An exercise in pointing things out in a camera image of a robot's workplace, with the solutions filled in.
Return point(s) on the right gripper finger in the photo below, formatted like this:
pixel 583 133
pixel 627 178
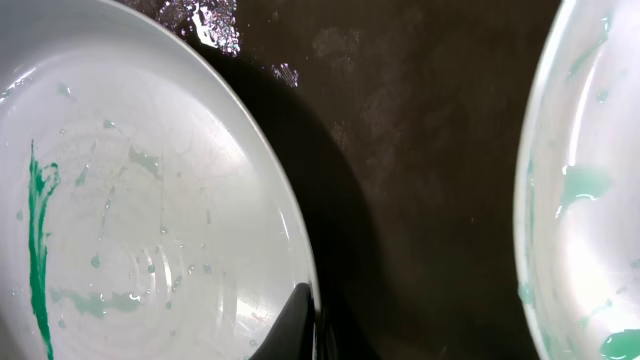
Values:
pixel 292 334

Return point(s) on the white plate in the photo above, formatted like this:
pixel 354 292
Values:
pixel 143 213
pixel 576 190

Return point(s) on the large dark serving tray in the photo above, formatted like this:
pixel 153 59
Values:
pixel 397 124

